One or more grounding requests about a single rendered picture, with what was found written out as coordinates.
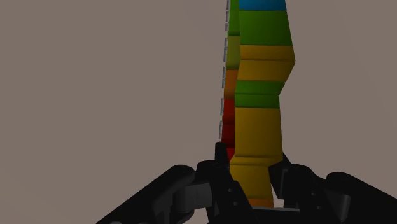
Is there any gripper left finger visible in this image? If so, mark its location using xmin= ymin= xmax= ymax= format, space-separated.
xmin=95 ymin=141 xmax=258 ymax=224

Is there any multicoloured banded toy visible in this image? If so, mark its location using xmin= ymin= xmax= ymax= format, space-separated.
xmin=218 ymin=0 xmax=296 ymax=209

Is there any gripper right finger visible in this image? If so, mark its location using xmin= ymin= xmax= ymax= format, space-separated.
xmin=268 ymin=151 xmax=397 ymax=224

